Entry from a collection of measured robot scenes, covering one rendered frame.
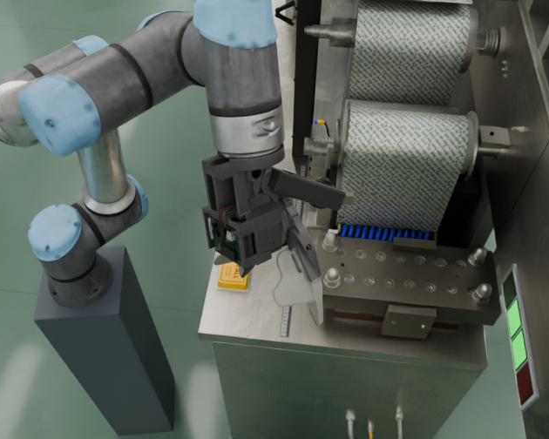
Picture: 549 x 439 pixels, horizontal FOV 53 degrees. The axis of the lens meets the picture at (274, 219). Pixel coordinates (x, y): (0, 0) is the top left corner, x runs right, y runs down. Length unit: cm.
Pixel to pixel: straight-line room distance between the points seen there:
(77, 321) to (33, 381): 101
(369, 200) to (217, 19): 80
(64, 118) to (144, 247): 206
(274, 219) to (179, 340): 177
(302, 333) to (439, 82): 65
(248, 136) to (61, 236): 77
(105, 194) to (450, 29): 81
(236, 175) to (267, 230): 7
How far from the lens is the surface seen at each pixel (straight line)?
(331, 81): 190
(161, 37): 61
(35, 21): 416
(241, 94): 54
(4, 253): 279
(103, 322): 142
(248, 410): 176
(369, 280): 125
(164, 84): 60
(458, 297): 126
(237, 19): 53
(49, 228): 128
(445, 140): 116
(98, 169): 114
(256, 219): 57
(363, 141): 114
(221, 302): 135
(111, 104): 57
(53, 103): 56
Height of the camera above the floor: 207
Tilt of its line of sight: 52 degrees down
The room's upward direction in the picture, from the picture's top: straight up
